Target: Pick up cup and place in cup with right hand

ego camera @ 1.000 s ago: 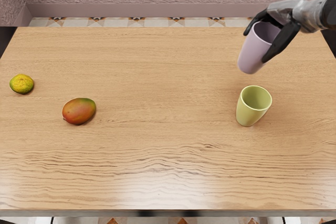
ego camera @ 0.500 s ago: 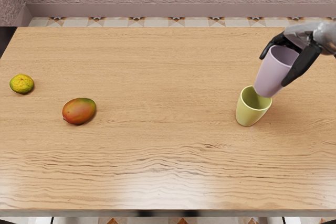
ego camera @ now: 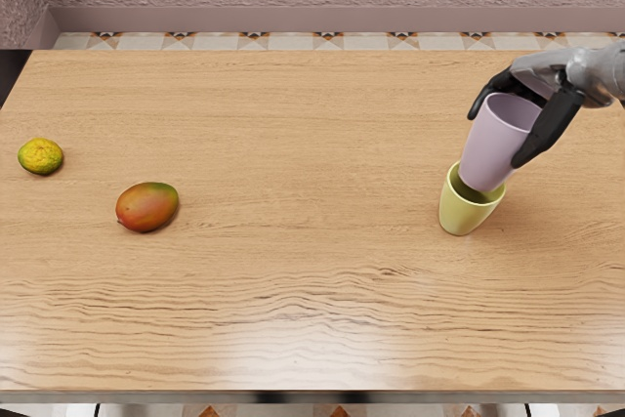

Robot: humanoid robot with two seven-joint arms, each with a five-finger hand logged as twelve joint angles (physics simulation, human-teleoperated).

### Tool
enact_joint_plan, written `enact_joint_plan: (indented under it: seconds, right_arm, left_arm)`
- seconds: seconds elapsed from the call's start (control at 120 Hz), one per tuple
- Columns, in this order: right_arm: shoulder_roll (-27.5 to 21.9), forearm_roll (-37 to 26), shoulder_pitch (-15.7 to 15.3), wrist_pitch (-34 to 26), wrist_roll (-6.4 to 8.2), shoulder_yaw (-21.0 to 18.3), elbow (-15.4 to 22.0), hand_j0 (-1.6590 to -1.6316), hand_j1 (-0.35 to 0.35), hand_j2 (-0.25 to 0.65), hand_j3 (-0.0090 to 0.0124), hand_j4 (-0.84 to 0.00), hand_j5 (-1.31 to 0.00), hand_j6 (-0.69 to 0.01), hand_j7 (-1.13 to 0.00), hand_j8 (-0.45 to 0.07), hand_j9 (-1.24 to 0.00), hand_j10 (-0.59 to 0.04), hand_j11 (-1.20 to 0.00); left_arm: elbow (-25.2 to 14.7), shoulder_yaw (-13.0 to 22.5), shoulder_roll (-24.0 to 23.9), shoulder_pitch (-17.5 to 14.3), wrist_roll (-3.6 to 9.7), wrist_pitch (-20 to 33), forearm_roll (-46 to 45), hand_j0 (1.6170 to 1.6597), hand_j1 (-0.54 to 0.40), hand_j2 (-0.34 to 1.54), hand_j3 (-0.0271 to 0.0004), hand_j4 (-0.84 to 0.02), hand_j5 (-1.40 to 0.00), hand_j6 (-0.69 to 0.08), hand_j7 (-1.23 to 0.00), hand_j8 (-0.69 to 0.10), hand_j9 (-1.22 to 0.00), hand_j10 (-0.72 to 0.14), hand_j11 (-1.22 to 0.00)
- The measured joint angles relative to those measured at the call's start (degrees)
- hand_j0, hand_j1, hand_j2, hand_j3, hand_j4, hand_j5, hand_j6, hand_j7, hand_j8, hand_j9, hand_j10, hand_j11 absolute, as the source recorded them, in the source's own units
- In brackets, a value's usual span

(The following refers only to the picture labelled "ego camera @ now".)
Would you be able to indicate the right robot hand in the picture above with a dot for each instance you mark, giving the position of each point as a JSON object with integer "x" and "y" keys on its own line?
{"x": 542, "y": 69}

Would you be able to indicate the lilac cup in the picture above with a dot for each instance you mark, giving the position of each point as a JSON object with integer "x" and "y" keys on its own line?
{"x": 494, "y": 143}

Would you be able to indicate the yellow-green cup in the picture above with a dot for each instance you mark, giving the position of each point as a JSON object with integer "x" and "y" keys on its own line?
{"x": 459, "y": 212}

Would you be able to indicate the red-green mango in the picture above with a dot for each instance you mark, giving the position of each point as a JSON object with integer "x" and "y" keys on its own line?
{"x": 146, "y": 206}

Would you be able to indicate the yellow-green citrus fruit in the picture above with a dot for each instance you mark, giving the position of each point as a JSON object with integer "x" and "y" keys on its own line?
{"x": 40, "y": 156}

